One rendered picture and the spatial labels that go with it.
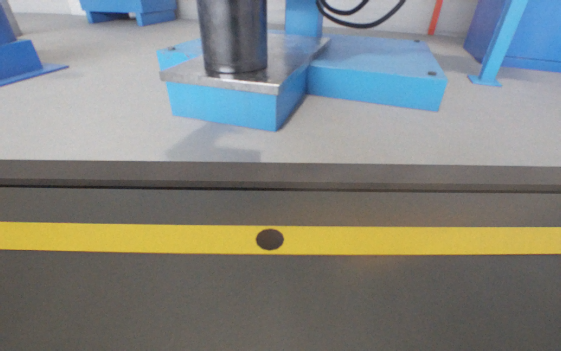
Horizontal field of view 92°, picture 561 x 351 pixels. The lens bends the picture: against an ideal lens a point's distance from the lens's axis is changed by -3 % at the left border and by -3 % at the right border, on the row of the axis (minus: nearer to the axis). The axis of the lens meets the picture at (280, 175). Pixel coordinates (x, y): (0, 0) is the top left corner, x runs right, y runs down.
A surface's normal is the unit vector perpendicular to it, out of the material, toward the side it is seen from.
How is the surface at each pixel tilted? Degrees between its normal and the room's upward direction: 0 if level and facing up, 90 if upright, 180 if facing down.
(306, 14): 90
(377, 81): 90
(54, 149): 0
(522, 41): 90
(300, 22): 90
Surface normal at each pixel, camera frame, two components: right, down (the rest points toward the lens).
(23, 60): 0.95, 0.19
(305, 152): 0.02, -0.82
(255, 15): 0.69, 0.43
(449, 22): -0.31, 0.54
